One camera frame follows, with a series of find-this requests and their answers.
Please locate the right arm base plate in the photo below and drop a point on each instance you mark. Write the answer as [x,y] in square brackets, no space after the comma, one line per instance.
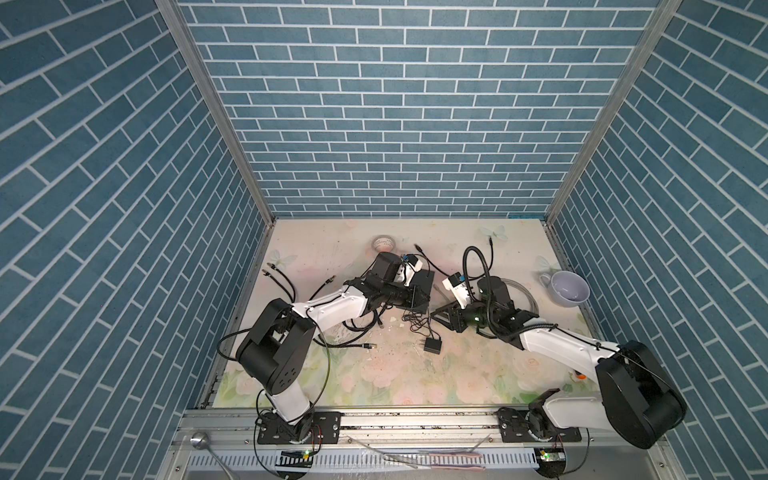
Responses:
[517,425]

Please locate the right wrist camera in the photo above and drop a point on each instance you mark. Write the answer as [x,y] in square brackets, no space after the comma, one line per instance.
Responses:
[458,286]

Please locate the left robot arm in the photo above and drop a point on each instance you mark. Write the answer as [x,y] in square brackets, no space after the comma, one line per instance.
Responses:
[275,348]

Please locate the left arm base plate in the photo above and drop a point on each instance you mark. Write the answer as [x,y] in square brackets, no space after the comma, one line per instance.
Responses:
[297,426]

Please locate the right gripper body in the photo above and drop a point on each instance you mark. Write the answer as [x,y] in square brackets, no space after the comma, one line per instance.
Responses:
[473,316]

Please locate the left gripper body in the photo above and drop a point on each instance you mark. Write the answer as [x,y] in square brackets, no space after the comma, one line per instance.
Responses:
[396,293]

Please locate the black network switch box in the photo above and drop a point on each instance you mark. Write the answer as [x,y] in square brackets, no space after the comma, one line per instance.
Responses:
[416,296]

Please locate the aluminium mounting rail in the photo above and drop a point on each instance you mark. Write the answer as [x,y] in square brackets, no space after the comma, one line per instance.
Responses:
[475,442]

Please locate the lavender ceramic mug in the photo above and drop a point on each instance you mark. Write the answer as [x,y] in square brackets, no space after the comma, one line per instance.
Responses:
[566,288]

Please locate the black power adapter with cord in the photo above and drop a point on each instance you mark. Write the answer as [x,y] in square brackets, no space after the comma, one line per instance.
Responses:
[420,323]

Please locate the clear tape roll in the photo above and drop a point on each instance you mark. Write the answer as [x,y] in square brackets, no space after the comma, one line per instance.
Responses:
[384,244]

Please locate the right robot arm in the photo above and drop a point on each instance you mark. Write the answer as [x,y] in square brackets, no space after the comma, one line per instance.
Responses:
[635,398]

